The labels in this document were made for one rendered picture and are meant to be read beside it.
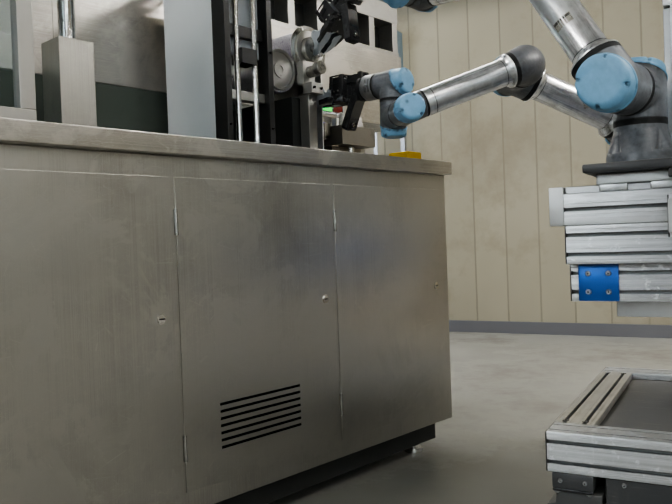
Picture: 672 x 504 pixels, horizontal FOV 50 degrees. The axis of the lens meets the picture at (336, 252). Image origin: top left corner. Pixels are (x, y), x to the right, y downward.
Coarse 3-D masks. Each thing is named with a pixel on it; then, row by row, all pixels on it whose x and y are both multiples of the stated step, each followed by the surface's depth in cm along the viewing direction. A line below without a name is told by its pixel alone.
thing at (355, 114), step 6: (354, 96) 212; (354, 102) 213; (360, 102) 214; (348, 108) 214; (354, 108) 214; (360, 108) 216; (348, 114) 214; (354, 114) 215; (360, 114) 217; (348, 120) 215; (354, 120) 216; (342, 126) 217; (348, 126) 216; (354, 126) 217
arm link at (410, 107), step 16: (528, 48) 198; (496, 64) 196; (512, 64) 195; (528, 64) 196; (544, 64) 201; (448, 80) 194; (464, 80) 193; (480, 80) 194; (496, 80) 195; (512, 80) 197; (528, 80) 199; (400, 96) 191; (416, 96) 188; (432, 96) 191; (448, 96) 192; (464, 96) 194; (400, 112) 188; (416, 112) 188; (432, 112) 193
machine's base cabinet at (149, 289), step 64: (0, 192) 125; (64, 192) 134; (128, 192) 144; (192, 192) 155; (256, 192) 168; (320, 192) 184; (384, 192) 203; (0, 256) 125; (64, 256) 134; (128, 256) 143; (192, 256) 155; (256, 256) 168; (320, 256) 184; (384, 256) 203; (0, 320) 125; (64, 320) 133; (128, 320) 143; (192, 320) 154; (256, 320) 168; (320, 320) 183; (384, 320) 202; (448, 320) 226; (0, 384) 125; (64, 384) 133; (128, 384) 143; (192, 384) 154; (256, 384) 167; (320, 384) 183; (384, 384) 202; (448, 384) 226; (0, 448) 125; (64, 448) 133; (128, 448) 143; (192, 448) 154; (256, 448) 167; (320, 448) 183; (384, 448) 208
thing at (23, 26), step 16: (16, 0) 132; (16, 16) 132; (16, 32) 132; (32, 32) 134; (16, 48) 132; (32, 48) 134; (16, 64) 132; (32, 64) 134; (16, 80) 133; (32, 80) 134; (32, 96) 134; (0, 112) 129; (16, 112) 131; (32, 112) 133
